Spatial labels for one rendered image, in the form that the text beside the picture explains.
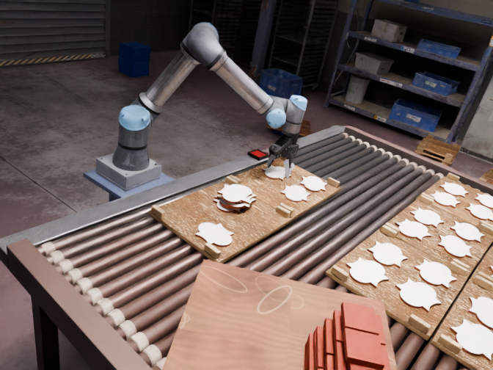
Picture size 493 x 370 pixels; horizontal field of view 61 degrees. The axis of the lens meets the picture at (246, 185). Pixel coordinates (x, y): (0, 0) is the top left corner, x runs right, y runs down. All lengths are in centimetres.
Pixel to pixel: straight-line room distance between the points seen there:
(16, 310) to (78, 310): 139
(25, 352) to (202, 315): 143
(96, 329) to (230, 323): 32
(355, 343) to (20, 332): 187
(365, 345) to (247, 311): 32
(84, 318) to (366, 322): 66
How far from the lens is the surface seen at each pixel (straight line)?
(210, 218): 153
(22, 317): 249
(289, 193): 177
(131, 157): 175
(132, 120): 170
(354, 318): 90
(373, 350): 86
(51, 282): 124
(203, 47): 160
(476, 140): 615
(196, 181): 179
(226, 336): 100
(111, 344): 109
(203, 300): 106
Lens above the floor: 179
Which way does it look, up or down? 29 degrees down
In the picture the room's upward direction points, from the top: 12 degrees clockwise
